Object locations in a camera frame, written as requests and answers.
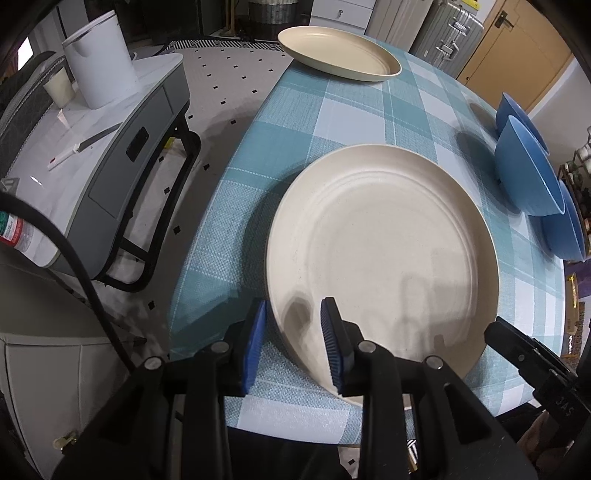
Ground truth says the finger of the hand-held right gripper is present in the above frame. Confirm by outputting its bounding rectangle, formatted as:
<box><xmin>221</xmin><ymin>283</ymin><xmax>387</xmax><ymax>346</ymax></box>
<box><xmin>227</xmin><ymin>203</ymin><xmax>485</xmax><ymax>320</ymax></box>
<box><xmin>484</xmin><ymin>318</ymin><xmax>561</xmax><ymax>393</ymax></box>

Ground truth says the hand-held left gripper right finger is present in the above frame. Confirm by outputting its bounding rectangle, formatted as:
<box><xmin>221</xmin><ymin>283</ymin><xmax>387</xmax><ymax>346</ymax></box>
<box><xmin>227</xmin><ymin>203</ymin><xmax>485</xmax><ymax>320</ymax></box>
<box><xmin>320</xmin><ymin>296</ymin><xmax>539</xmax><ymax>480</ymax></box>

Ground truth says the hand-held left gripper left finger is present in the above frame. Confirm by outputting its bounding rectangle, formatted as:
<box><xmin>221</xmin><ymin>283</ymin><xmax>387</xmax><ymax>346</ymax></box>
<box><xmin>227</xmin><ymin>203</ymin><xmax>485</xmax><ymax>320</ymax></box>
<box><xmin>51</xmin><ymin>299</ymin><xmax>269</xmax><ymax>480</ymax></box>

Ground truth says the cream round plate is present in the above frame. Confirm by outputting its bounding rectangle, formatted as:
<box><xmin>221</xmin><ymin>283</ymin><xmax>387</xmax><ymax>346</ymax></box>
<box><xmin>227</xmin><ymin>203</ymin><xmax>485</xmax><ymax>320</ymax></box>
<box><xmin>265</xmin><ymin>144</ymin><xmax>502</xmax><ymax>408</ymax></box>
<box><xmin>277</xmin><ymin>26</ymin><xmax>402</xmax><ymax>83</ymax></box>

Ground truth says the ribbed blue bowl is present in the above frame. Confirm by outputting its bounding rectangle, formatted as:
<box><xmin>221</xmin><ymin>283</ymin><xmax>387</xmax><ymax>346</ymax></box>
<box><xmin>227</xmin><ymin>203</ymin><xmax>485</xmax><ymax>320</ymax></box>
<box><xmin>494</xmin><ymin>115</ymin><xmax>566</xmax><ymax>217</ymax></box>

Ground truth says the person's right hand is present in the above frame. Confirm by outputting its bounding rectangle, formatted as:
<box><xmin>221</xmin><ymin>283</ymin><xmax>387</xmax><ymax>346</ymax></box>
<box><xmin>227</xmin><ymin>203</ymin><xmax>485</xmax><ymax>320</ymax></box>
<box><xmin>517</xmin><ymin>408</ymin><xmax>575</xmax><ymax>467</ymax></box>

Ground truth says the purple box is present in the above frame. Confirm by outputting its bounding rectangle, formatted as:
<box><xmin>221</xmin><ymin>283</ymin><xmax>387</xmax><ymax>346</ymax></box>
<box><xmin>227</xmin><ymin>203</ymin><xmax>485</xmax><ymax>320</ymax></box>
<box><xmin>564</xmin><ymin>259</ymin><xmax>591</xmax><ymax>315</ymax></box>

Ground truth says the metal shoe rack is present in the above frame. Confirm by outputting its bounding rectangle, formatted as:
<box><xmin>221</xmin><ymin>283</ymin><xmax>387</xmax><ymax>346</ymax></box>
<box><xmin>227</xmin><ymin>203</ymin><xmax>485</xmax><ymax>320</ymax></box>
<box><xmin>556</xmin><ymin>124</ymin><xmax>591</xmax><ymax>232</ymax></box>

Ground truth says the teal white checkered tablecloth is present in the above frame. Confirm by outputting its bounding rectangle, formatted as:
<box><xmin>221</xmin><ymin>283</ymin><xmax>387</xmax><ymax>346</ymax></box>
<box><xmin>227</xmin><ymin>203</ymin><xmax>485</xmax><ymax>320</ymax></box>
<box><xmin>168</xmin><ymin>44</ymin><xmax>571</xmax><ymax>446</ymax></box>

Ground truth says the grey side table white top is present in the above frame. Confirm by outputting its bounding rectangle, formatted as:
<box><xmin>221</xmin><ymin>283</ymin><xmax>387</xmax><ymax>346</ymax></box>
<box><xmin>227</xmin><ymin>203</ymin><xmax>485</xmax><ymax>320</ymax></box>
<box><xmin>0</xmin><ymin>52</ymin><xmax>204</xmax><ymax>292</ymax></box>

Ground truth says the black stick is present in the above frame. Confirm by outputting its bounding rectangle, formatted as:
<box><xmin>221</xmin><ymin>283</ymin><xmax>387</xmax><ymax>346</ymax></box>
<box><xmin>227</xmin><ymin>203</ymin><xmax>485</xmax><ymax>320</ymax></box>
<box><xmin>76</xmin><ymin>122</ymin><xmax>122</xmax><ymax>153</ymax></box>

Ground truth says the white red pen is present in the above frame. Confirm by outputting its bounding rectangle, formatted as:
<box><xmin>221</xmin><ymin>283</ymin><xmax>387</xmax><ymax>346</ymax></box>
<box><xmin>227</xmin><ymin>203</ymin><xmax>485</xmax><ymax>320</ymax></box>
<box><xmin>47</xmin><ymin>144</ymin><xmax>81</xmax><ymax>171</ymax></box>

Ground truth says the red label bottle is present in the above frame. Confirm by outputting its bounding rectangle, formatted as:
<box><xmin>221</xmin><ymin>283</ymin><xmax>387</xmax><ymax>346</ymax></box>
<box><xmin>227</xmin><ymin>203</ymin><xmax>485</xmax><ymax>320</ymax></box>
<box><xmin>0</xmin><ymin>210</ymin><xmax>25</xmax><ymax>254</ymax></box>

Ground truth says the wooden door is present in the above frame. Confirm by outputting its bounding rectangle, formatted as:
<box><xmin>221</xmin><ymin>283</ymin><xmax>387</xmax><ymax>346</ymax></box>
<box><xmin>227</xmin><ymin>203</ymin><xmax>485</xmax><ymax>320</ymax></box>
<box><xmin>457</xmin><ymin>0</ymin><xmax>573</xmax><ymax>112</ymax></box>

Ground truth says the black white striped rug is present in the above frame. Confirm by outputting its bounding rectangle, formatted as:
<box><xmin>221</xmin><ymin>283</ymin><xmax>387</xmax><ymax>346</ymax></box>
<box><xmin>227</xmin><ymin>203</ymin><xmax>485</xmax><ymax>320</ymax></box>
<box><xmin>157</xmin><ymin>36</ymin><xmax>287</xmax><ymax>51</ymax></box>

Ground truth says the silver suitcase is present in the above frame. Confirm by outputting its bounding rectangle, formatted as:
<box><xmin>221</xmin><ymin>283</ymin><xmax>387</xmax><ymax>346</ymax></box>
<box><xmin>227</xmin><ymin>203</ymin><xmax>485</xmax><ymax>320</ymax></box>
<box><xmin>410</xmin><ymin>0</ymin><xmax>485</xmax><ymax>79</ymax></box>

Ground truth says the cream cup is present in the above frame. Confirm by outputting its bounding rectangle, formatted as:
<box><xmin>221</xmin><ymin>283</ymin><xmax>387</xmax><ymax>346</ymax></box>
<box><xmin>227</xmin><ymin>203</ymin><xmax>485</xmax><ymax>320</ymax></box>
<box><xmin>43</xmin><ymin>67</ymin><xmax>75</xmax><ymax>108</ymax></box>

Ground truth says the white drawer cabinet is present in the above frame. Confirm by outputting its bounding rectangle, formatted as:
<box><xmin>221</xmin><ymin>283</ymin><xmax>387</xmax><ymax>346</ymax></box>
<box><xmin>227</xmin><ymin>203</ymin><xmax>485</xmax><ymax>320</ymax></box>
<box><xmin>309</xmin><ymin>0</ymin><xmax>377</xmax><ymax>35</ymax></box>

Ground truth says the wicker basket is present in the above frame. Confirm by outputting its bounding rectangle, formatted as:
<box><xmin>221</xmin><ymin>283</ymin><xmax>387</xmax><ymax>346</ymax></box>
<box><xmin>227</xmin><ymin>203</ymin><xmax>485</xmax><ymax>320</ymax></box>
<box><xmin>248</xmin><ymin>0</ymin><xmax>301</xmax><ymax>28</ymax></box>

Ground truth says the beige suitcase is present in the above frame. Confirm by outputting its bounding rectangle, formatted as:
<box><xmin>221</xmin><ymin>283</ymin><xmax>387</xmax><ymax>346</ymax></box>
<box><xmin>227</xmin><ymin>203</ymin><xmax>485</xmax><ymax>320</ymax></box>
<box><xmin>365</xmin><ymin>0</ymin><xmax>435</xmax><ymax>47</ymax></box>

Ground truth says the dark grey mesh chair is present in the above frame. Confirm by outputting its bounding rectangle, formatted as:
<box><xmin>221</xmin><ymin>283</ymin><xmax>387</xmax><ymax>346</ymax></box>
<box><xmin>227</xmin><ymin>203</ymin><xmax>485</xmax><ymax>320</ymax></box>
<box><xmin>0</xmin><ymin>51</ymin><xmax>68</xmax><ymax>153</ymax></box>

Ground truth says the black cable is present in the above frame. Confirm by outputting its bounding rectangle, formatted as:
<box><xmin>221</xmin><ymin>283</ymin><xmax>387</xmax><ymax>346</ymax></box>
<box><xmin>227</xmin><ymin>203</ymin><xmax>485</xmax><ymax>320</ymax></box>
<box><xmin>0</xmin><ymin>191</ymin><xmax>137</xmax><ymax>370</ymax></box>

